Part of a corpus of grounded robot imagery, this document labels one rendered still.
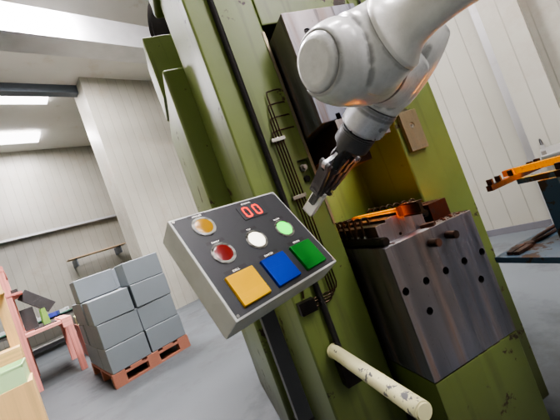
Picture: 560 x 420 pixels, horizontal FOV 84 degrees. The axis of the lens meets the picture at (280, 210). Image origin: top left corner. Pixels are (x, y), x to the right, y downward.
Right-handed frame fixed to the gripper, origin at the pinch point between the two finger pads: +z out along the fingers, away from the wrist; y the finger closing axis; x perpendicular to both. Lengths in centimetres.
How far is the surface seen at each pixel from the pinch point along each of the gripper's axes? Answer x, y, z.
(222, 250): 3.9, -20.1, 12.9
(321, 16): 55, 44, -26
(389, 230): -11.6, 39.8, 15.0
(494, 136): 20, 381, 31
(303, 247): -4.4, -0.1, 12.5
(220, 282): -2.6, -24.7, 13.3
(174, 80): 107, 26, 28
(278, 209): 9.6, 3.4, 13.3
